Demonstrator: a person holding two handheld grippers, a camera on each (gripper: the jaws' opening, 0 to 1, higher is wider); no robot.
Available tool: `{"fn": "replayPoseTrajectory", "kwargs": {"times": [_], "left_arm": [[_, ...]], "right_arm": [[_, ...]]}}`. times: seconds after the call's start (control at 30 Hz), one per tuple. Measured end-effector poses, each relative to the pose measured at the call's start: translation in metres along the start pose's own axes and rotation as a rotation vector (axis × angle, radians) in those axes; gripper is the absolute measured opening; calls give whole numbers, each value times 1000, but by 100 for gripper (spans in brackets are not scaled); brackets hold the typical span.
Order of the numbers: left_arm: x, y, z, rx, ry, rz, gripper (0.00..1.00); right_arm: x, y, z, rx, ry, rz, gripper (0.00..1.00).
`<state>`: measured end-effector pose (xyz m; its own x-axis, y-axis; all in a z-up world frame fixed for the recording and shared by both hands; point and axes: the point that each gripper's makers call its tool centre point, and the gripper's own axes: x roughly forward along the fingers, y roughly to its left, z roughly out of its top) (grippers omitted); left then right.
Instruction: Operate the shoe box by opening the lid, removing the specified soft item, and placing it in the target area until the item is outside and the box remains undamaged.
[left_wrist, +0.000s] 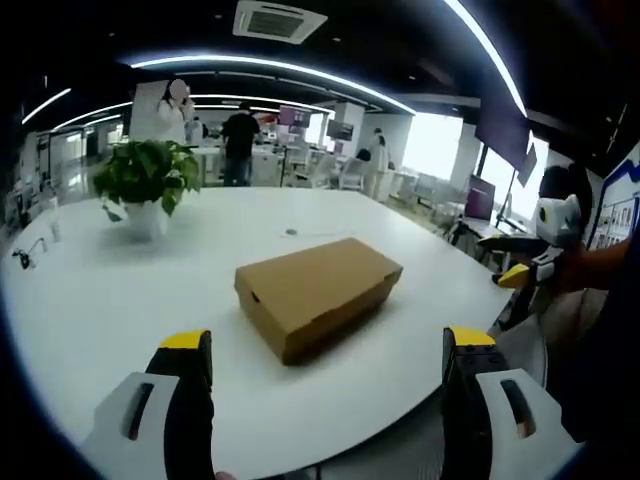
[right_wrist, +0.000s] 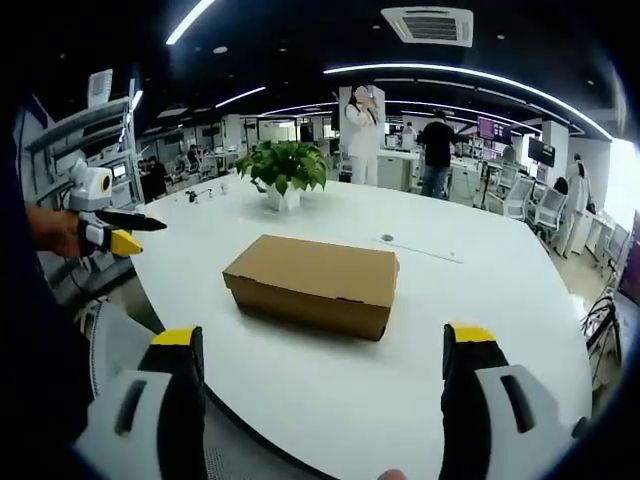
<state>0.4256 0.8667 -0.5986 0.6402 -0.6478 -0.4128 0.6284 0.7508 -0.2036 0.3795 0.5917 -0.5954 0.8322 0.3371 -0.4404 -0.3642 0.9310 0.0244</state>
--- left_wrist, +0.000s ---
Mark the wall poster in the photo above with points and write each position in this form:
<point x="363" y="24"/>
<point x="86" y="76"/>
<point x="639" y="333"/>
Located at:
<point x="615" y="205"/>

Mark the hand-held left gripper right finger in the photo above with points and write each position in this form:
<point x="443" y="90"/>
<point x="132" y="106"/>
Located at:
<point x="495" y="415"/>

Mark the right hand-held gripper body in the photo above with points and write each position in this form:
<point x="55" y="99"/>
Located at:
<point x="555" y="225"/>

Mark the white office chair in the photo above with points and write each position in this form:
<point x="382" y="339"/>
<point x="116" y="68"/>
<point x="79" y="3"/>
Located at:
<point x="354" y="172"/>

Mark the purple monitor screen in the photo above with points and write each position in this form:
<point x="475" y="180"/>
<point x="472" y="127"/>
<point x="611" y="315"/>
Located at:
<point x="480" y="197"/>

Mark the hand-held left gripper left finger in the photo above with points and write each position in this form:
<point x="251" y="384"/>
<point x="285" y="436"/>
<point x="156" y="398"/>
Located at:
<point x="150" y="415"/>

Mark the brown cardboard shoe box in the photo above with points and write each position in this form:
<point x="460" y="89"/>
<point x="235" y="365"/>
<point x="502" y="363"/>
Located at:
<point x="315" y="295"/>

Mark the person's left hand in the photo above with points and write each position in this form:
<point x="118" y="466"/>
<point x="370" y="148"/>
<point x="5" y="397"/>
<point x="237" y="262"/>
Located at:
<point x="226" y="475"/>

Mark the ceiling air conditioner vent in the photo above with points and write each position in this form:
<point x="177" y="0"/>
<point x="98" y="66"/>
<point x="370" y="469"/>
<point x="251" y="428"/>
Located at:
<point x="279" y="20"/>

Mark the green potted plant white pot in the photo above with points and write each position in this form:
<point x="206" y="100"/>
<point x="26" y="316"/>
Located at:
<point x="145" y="185"/>

